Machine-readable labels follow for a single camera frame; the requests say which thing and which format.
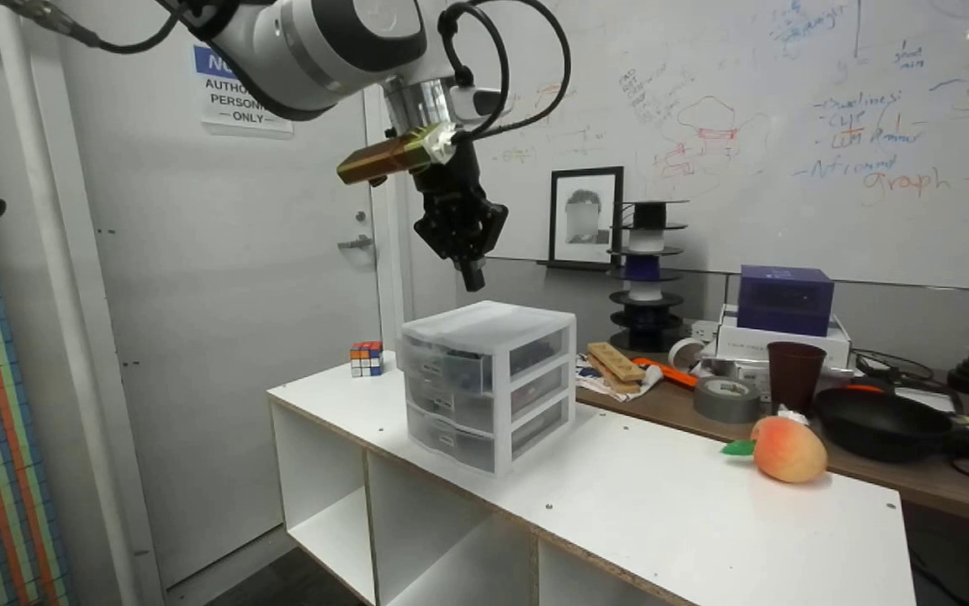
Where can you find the toy peach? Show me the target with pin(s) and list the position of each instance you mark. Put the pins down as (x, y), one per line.
(782, 449)

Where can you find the door handle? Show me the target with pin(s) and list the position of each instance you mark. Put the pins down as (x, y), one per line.
(361, 244)

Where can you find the dark red cup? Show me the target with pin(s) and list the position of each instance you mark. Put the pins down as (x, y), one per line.
(795, 371)

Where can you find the white plastic drawer unit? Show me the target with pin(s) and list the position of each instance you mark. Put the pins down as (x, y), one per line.
(532, 381)

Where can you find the wooden brush block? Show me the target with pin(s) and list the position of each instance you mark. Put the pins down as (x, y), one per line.
(617, 361)

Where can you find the white box under purple box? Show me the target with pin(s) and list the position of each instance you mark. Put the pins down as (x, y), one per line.
(749, 345)

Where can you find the black frying pan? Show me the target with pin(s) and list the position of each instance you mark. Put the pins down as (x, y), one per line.
(881, 427)

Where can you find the black filament spool stack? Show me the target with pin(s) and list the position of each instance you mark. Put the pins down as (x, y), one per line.
(644, 305)

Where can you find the clear top drawer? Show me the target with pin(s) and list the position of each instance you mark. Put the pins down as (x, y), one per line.
(447, 369)

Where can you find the blue notice sign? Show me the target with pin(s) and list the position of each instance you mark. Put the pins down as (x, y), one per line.
(224, 101)

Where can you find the gold wrist camera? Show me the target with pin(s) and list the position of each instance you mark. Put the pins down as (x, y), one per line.
(401, 152)

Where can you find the orange handled tool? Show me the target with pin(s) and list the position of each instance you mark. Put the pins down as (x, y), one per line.
(671, 371)

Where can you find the small red blue object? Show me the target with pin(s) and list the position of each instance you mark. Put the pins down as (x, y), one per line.
(368, 357)

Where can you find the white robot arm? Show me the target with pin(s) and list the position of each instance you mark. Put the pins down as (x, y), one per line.
(299, 60)

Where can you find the framed portrait photo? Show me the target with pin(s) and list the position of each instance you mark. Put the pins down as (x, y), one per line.
(584, 216)

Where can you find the grey tape roll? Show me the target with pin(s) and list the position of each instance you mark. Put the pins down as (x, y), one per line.
(724, 400)

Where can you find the whiteboard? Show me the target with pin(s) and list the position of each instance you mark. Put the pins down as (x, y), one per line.
(814, 134)

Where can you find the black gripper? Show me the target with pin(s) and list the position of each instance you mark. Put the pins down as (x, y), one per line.
(459, 216)

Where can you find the white shelf cabinet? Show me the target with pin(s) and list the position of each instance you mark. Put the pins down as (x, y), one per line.
(610, 513)

